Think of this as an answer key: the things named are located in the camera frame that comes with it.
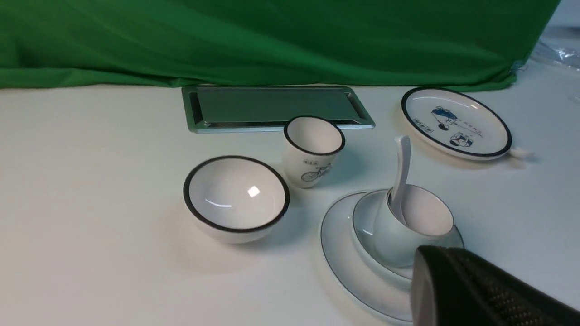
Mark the clear plastic wrap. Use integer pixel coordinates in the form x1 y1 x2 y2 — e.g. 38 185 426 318
530 25 580 73

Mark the white bowl black rim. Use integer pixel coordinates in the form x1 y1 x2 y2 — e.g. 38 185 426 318
183 155 290 244

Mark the pale blue plate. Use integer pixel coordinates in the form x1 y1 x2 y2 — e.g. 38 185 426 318
316 191 413 326

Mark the white ceramic spoon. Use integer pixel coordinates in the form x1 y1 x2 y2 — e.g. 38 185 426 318
390 135 411 225

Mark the white cup bicycle print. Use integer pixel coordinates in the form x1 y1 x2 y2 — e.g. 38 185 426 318
282 115 346 188

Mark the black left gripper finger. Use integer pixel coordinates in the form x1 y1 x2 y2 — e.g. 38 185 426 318
410 245 580 326

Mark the small pale cup brown rim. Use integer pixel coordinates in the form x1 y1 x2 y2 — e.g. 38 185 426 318
372 184 459 268

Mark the silver table cable hatch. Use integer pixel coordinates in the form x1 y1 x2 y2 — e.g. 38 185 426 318
181 86 375 134

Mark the white plate cartoon print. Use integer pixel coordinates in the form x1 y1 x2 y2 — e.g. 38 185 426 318
400 87 513 161

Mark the green cloth backdrop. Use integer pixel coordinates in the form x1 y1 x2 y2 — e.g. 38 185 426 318
0 0 560 91

